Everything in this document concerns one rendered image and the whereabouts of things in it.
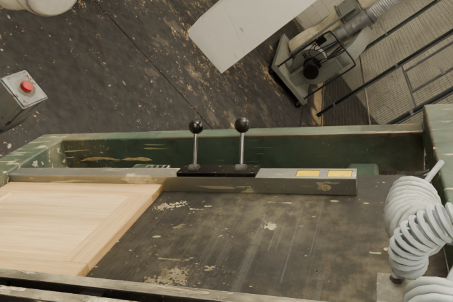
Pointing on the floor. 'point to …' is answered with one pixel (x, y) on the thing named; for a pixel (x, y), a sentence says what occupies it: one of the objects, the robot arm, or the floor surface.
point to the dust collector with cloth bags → (330, 41)
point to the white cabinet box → (263, 7)
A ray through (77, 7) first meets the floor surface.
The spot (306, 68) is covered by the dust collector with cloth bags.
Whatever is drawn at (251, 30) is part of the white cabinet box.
